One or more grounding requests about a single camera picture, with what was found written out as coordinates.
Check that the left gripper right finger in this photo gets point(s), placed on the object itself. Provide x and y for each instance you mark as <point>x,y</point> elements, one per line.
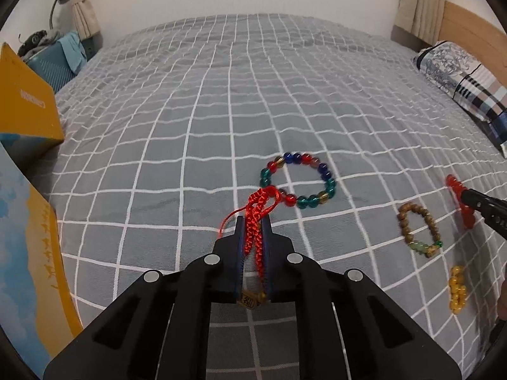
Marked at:
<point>276,277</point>

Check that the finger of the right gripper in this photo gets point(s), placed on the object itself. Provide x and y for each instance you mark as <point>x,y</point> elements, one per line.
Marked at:
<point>492,209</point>

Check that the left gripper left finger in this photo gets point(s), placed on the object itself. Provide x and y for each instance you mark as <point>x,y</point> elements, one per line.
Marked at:
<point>228,283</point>

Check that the red braided cord gold charm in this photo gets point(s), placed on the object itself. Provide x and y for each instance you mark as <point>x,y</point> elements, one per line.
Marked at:
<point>259,206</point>

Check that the blue white patterned pillow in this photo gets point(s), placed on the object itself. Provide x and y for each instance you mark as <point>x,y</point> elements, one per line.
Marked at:
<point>470,85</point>

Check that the grey checked bed sheet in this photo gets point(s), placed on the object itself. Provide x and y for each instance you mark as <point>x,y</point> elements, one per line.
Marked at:
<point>168,129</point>

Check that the wooden headboard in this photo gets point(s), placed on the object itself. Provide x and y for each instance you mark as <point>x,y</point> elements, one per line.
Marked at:
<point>477,36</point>

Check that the blue yellow cardboard shoe box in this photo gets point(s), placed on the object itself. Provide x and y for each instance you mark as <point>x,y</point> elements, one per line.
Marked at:
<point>38,318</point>

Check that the beige right curtain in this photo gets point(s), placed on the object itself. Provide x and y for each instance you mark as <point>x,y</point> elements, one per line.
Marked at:
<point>420,18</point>

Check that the beige curtain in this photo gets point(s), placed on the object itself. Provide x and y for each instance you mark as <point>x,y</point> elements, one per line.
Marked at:
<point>84,18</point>
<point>420,18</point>

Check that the light blue cloth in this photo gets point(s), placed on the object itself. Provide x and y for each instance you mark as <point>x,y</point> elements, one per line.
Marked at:
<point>74,51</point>

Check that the teal suitcase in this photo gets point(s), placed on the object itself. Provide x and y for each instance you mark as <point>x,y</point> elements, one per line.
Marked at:
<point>50,64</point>

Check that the beige left curtain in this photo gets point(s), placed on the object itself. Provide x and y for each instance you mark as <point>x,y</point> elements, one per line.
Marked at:
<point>84,18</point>

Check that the black headphones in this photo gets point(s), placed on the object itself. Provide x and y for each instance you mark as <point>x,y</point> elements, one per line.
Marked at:
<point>34,41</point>

